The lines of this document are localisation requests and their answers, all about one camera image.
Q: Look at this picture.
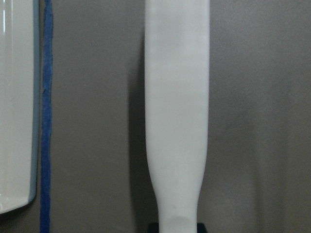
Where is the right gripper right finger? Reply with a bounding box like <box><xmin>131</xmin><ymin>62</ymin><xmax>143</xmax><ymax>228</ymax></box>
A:
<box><xmin>197</xmin><ymin>223</ymin><xmax>207</xmax><ymax>233</ymax></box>

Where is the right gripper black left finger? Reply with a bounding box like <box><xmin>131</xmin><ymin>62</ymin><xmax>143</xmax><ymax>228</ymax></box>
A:
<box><xmin>147</xmin><ymin>222</ymin><xmax>159</xmax><ymax>233</ymax></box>

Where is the beige black hand brush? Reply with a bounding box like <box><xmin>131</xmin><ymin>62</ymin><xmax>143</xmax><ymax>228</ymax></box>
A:
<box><xmin>144</xmin><ymin>0</ymin><xmax>210</xmax><ymax>233</ymax></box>

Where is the beige plastic dustpan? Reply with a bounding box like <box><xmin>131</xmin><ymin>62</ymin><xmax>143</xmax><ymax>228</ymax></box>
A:
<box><xmin>0</xmin><ymin>0</ymin><xmax>40</xmax><ymax>214</ymax></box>

